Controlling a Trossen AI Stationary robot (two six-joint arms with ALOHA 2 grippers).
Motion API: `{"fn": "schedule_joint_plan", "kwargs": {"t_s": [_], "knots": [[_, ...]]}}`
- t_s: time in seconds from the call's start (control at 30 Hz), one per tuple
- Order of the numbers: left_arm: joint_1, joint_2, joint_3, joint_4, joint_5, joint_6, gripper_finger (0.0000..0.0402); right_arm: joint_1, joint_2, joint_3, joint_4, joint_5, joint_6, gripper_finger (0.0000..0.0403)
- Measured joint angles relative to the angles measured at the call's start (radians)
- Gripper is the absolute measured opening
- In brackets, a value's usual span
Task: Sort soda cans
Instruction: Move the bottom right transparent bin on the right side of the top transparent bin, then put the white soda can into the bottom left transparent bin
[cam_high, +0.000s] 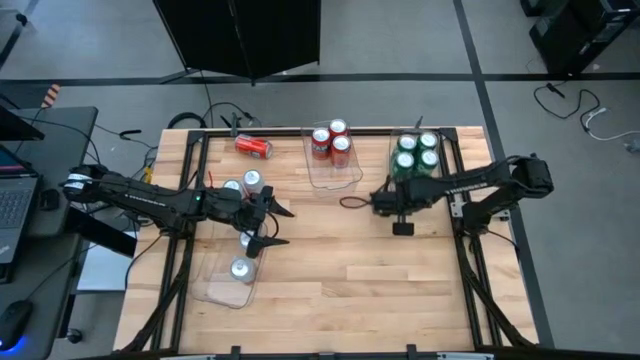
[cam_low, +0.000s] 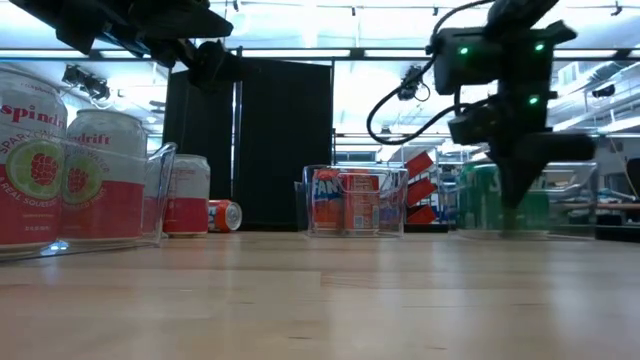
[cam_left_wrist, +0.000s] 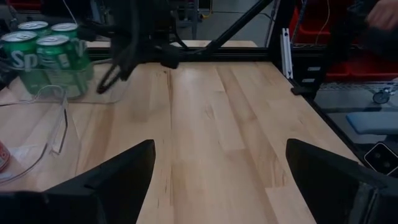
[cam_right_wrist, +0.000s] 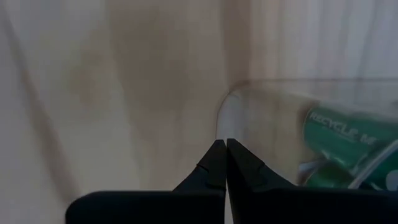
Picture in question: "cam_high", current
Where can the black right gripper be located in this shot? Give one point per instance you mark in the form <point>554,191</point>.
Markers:
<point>395,202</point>

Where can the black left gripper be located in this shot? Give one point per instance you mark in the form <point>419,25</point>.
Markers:
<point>247,212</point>

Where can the green Sprite soda can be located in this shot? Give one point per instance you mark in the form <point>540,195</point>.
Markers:
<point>406,143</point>
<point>427,141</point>
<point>404,161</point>
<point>428,159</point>

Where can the clear plastic bin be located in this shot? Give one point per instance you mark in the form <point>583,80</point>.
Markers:
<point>220,295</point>
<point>332,175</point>
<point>416,151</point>

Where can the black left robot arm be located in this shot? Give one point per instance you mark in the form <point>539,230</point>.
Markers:
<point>150,200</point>

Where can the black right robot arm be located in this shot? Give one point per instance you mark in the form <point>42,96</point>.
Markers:
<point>460,182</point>

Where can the black desk foot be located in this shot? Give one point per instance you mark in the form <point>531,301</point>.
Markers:
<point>107,236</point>

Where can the white sheet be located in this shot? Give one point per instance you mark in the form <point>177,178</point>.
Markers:
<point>102,272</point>

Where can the black panel screen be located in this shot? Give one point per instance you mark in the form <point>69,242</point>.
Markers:
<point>240,35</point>

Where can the small black desk device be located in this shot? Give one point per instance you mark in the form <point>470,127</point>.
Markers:
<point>50,200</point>

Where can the grey desk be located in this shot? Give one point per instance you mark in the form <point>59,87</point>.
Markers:
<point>65,140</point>

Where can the black caster wheel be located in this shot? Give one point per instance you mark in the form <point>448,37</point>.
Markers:
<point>75,336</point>

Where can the small grey object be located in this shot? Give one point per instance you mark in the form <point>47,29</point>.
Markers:
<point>634,147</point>

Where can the orange black striped object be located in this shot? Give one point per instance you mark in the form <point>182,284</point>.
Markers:
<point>51,96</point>

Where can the black laptop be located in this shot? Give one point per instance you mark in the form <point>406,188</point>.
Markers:
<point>15,210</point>

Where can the black computer tower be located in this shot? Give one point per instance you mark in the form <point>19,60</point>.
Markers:
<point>575,35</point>

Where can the black monitor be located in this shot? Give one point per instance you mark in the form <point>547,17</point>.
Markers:
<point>15,130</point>

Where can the black computer mouse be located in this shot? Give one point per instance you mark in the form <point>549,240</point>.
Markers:
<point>14,320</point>

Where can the black furniture leg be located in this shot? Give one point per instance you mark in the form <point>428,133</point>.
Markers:
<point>21,19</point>

